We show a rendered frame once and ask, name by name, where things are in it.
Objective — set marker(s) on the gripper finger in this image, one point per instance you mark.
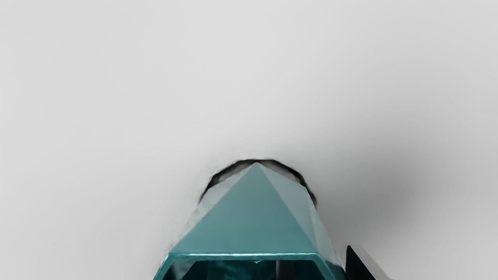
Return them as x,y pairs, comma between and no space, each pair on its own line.
360,266

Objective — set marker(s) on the teal faceted mug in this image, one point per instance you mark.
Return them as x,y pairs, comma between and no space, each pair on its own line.
249,221

